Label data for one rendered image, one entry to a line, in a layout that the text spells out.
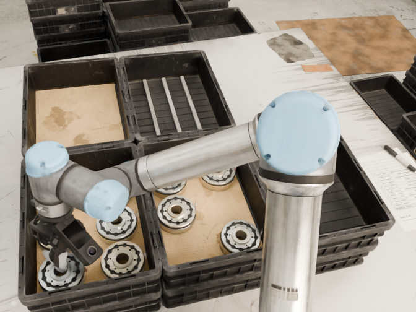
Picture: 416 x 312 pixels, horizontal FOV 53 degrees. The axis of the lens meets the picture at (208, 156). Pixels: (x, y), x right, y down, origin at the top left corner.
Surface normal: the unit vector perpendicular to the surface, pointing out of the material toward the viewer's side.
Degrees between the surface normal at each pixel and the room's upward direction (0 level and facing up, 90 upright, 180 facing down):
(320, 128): 47
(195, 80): 0
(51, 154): 6
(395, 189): 0
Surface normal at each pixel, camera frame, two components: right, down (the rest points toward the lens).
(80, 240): 0.60, -0.40
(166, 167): -0.32, 0.05
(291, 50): 0.07, -0.67
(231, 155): -0.18, 0.40
